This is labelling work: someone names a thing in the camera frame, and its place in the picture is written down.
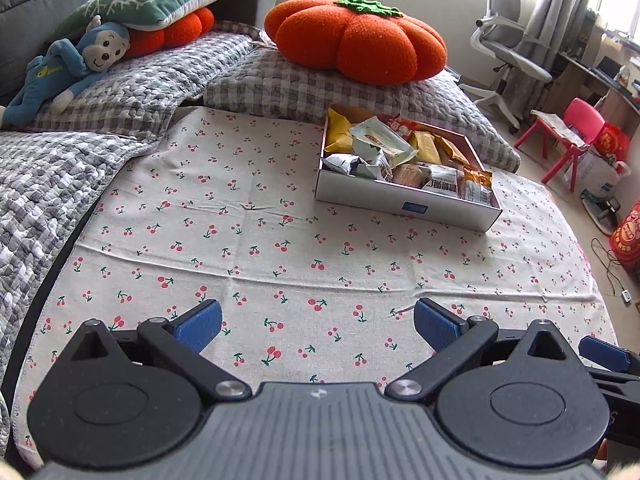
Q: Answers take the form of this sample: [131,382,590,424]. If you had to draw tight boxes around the silver snack packet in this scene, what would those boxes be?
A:
[322,152,372,179]

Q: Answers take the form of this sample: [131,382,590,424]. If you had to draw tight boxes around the pink snack packet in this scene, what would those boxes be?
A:
[392,162,432,189]

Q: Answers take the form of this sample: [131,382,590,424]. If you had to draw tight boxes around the newspaper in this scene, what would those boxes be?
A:
[530,109,592,147]

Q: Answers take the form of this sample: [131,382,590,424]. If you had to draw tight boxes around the blue monkey plush toy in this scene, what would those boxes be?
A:
[0,15,132,129]

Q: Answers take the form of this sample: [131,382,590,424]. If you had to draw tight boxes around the golden bar snack packet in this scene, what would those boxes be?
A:
[407,131,443,164]

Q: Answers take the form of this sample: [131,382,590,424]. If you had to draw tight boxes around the cherry print cloth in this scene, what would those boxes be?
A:
[10,105,621,467]

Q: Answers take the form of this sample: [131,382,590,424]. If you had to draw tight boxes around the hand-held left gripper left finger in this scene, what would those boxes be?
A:
[60,299,251,402]

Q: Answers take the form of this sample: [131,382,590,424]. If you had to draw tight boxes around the grey office chair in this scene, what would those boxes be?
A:
[459,0,554,134]

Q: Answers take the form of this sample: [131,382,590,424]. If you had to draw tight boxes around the white grey snack packet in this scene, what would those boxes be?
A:
[352,149,395,182]

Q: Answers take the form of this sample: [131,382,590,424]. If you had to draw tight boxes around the grey curtain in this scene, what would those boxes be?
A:
[522,0,596,78]

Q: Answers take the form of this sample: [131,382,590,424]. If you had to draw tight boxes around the grey checked quilt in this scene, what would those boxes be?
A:
[0,30,257,413]

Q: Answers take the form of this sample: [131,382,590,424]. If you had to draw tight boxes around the small red gift bag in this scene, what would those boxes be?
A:
[594,122,632,165]

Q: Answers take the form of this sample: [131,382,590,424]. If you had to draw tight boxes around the orange white snack packet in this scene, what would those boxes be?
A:
[461,167,494,207]

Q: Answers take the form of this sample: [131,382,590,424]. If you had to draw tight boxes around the grey checked cushion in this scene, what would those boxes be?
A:
[204,46,522,174]

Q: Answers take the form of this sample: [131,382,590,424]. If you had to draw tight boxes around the black floor cable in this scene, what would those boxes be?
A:
[591,236,633,305]

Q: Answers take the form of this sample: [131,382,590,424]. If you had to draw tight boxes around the large orange pumpkin cushion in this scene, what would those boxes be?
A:
[263,0,449,81]

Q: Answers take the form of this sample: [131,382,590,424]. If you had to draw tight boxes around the small red snack packet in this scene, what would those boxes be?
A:
[387,115,427,137]

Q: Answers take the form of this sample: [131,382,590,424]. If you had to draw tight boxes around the yellow snack packet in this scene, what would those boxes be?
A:
[324,109,354,155]

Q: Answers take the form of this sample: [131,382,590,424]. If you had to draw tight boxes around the pink plastic chair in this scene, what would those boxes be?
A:
[514,98,605,194]

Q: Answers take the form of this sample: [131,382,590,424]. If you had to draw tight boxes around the white floor carton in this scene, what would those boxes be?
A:
[574,146,633,202]

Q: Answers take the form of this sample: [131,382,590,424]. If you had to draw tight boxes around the wooden desk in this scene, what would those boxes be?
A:
[542,35,640,126]

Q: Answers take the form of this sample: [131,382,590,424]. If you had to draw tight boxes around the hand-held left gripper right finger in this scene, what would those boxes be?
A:
[385,298,581,401]

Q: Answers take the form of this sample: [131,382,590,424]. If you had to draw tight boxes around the white cardboard box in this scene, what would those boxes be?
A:
[314,104,504,234]

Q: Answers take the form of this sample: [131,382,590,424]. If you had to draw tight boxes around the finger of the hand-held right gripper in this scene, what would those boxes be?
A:
[578,336,632,375]

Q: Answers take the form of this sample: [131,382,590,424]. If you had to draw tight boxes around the large red gift bag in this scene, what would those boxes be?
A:
[610,199,640,273]

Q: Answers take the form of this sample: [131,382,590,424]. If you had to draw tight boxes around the small orange pumpkin cushion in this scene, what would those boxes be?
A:
[122,7,216,59]

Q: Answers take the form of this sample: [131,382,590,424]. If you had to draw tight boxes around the green leaf print cushion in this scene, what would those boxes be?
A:
[49,0,241,42]

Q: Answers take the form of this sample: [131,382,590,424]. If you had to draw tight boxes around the black floor device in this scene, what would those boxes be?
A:
[594,197,622,222]

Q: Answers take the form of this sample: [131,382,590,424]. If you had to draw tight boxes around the white green snack packet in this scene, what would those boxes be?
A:
[349,116,419,167]

